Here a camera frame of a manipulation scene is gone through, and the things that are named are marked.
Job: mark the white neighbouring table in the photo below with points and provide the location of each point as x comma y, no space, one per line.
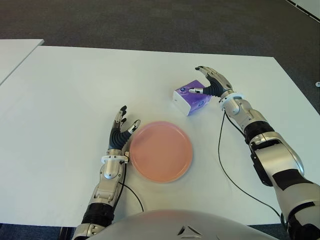
12,57

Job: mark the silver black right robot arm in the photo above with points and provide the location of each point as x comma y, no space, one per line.
270,155

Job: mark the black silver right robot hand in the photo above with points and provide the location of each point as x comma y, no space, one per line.
220,85

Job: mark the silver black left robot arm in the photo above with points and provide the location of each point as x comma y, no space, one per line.
110,170

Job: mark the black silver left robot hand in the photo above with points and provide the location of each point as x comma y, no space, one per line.
116,138

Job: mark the purple white tissue pack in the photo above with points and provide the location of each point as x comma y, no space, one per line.
186,105

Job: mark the round pink plate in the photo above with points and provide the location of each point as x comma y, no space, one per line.
161,152

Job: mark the grey robot torso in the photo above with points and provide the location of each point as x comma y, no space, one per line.
175,225

